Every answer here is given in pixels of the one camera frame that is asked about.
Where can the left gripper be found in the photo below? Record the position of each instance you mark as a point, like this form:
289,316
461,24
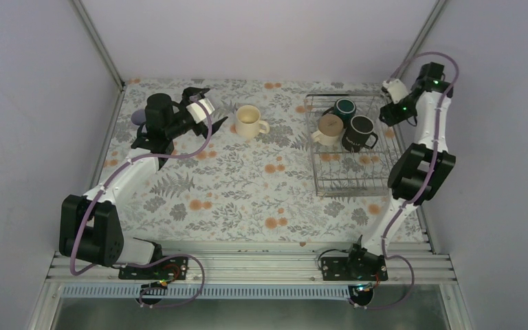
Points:
190,91

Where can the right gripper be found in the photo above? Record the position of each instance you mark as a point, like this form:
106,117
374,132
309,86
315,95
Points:
392,117

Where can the black mug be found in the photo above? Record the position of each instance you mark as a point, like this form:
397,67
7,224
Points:
359,135

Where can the cream ribbed mug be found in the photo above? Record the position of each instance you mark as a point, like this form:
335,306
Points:
249,123

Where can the lilac plastic cup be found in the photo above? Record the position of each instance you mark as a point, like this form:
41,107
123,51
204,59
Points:
138,117

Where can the beige white mug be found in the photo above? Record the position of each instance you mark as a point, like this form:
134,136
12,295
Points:
328,131

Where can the metal wire dish rack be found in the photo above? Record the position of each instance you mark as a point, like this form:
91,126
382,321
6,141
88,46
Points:
339,173

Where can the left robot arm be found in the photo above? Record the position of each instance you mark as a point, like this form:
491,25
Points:
90,229

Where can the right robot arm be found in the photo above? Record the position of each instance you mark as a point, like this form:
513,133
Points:
418,173

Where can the dark green mug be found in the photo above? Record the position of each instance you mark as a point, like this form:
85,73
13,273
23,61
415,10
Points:
344,108

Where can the floral table mat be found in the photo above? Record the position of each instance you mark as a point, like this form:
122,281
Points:
238,189

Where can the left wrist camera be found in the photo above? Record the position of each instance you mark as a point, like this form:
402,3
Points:
196,109

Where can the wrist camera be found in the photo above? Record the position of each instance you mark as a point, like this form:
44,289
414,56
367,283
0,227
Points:
196,109
395,89

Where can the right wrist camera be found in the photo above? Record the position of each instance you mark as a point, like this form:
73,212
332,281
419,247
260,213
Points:
395,89

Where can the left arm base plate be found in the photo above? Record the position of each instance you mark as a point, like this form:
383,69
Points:
174,268

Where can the aluminium front rail frame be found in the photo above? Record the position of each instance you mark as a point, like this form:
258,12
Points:
260,270

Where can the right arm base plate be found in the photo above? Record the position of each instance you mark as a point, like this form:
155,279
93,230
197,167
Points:
337,269

